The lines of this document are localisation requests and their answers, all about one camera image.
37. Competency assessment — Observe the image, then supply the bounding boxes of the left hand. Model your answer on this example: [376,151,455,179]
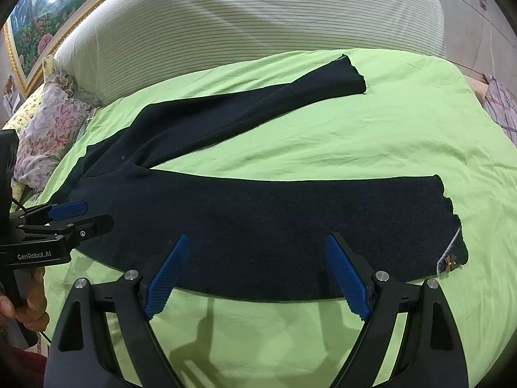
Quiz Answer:
[1,267,50,332]

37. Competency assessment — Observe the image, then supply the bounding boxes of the black pants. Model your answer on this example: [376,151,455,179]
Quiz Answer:
[51,55,469,302]

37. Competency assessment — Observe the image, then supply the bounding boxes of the striped white headboard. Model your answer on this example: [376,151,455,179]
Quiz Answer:
[54,0,446,104]

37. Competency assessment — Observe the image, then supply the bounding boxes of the plaid cloth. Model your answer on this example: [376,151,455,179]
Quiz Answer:
[482,75,517,146]

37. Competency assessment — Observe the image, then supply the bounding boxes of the green bed sheet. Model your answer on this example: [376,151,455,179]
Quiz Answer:
[37,47,517,388]

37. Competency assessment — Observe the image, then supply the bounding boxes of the yellow floral pillow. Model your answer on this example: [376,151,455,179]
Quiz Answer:
[5,55,56,210]

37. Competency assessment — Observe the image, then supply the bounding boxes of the gold framed floral painting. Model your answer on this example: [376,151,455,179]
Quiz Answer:
[3,0,105,96]

